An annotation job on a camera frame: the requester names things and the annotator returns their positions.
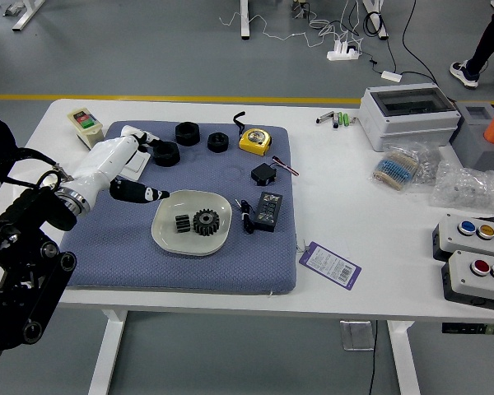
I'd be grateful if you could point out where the black plug with cord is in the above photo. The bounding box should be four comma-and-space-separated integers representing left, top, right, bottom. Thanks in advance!
234, 199, 257, 235

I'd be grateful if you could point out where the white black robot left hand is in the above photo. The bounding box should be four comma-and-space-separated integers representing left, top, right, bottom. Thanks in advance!
63, 131, 171, 213

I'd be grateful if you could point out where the large black hex nut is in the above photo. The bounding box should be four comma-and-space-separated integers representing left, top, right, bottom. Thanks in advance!
175, 121, 200, 147
152, 142, 180, 168

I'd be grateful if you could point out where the blue-yellow-red button control box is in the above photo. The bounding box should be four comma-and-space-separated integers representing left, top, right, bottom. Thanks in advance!
431, 212, 494, 268

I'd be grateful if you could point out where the grey block holder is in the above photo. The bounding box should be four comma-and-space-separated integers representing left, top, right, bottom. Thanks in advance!
450, 101, 494, 176

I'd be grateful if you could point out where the black module with red wires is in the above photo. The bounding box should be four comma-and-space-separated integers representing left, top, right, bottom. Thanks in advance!
250, 155, 301, 187

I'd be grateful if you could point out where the big black gear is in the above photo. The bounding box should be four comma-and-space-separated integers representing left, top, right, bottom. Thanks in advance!
191, 208, 220, 239

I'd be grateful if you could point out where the white background table leg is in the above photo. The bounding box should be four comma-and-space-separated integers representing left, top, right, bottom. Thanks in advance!
361, 0, 390, 41
12, 0, 47, 32
240, 0, 252, 41

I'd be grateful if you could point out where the black digital panel meter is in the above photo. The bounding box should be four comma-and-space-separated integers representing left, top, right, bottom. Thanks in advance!
253, 190, 285, 233

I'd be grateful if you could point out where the table height control panel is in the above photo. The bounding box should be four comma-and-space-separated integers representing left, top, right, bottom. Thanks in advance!
441, 323, 494, 336

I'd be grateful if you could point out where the white power strip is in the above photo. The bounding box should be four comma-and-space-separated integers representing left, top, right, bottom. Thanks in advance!
327, 39, 361, 63

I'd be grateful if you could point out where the white pipe tee fitting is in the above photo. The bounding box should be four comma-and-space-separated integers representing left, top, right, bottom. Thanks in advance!
119, 124, 154, 145

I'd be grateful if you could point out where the grey electrical enclosure box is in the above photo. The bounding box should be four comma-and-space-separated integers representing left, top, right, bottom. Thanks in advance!
357, 83, 462, 152

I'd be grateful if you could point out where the black cable under table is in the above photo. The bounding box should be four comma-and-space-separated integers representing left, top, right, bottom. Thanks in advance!
367, 320, 379, 395

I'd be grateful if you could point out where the black floor cable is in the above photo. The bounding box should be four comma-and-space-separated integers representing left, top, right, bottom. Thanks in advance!
361, 0, 440, 87

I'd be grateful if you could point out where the red-green button control box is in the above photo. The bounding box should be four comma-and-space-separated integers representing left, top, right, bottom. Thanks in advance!
440, 249, 494, 313

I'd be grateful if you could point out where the white wall switch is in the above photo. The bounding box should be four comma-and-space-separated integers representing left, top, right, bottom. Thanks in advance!
120, 149, 151, 182

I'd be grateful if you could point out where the white tangled cable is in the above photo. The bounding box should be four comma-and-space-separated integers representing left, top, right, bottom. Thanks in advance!
219, 0, 364, 51

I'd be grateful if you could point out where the bag of blue resistors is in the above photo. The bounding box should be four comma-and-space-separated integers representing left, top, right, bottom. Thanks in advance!
370, 147, 420, 193

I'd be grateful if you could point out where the clear bag of screws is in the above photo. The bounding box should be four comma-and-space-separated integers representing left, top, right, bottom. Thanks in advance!
411, 142, 444, 194

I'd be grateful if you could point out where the yellow tape measure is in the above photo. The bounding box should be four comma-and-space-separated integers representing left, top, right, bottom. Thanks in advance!
231, 111, 273, 156

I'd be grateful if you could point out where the person with sneakers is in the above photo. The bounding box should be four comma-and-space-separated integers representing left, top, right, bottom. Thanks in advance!
450, 0, 494, 90

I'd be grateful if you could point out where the metal floor plate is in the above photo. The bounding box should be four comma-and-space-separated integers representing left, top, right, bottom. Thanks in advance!
339, 320, 375, 351

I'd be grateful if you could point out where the blue-grey quilted cushion mat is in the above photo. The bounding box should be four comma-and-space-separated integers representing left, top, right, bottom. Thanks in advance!
52, 119, 298, 296

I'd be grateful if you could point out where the small black hex nut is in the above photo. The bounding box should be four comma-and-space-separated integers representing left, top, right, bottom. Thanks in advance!
207, 132, 230, 154

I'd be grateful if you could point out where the beige red-green push-button switch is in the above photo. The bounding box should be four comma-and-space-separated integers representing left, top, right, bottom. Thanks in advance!
67, 107, 105, 155

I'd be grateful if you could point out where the bubble wrap bag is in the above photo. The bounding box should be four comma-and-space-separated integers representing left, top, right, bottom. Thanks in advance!
430, 160, 494, 213

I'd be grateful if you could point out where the purple paper tag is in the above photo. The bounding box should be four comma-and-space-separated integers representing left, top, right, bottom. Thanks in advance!
298, 241, 362, 292

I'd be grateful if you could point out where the white square plate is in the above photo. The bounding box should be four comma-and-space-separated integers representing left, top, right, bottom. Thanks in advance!
150, 188, 233, 257

